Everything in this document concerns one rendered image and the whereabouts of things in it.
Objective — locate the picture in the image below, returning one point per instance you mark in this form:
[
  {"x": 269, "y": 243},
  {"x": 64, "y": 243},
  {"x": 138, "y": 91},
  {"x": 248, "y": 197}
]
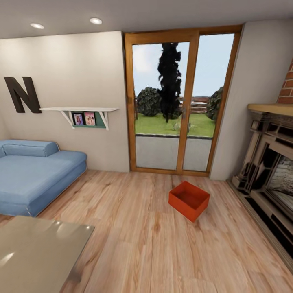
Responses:
[
  {"x": 78, "y": 118},
  {"x": 89, "y": 118}
]

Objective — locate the sofa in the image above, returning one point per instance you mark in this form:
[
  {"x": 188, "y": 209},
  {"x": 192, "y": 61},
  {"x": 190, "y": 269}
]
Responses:
[{"x": 33, "y": 174}]

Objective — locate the storage box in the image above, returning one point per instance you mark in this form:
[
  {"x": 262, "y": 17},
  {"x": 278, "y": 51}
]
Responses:
[{"x": 189, "y": 200}]

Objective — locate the decorative sign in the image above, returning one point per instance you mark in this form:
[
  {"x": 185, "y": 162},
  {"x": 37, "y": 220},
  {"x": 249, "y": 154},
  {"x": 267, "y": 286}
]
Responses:
[{"x": 17, "y": 93}]

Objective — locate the shelf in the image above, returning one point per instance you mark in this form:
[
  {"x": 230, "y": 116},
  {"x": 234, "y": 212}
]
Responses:
[{"x": 100, "y": 114}]

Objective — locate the wood fireplace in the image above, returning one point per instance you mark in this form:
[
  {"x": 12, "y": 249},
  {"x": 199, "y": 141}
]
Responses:
[{"x": 265, "y": 183}]

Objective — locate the door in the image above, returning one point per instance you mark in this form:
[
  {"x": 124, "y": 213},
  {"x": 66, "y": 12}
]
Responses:
[{"x": 177, "y": 83}]

